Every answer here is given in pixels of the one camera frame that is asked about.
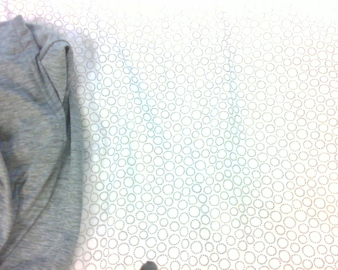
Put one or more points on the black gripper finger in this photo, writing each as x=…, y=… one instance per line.
x=149, y=265

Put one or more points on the grey heathered garment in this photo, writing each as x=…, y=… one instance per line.
x=31, y=154

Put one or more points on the white bed mattress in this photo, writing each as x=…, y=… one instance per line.
x=214, y=140

